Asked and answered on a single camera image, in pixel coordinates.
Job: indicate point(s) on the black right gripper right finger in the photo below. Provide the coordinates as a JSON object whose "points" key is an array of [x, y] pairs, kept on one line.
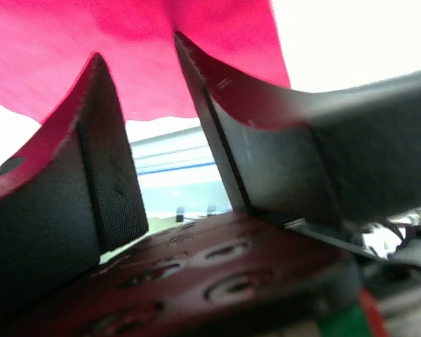
{"points": [[352, 155]]}

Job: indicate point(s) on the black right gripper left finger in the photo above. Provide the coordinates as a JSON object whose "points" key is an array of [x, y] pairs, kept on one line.
{"points": [[69, 194]]}

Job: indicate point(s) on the crimson t shirt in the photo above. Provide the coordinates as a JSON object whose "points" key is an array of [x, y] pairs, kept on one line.
{"points": [[45, 44]]}

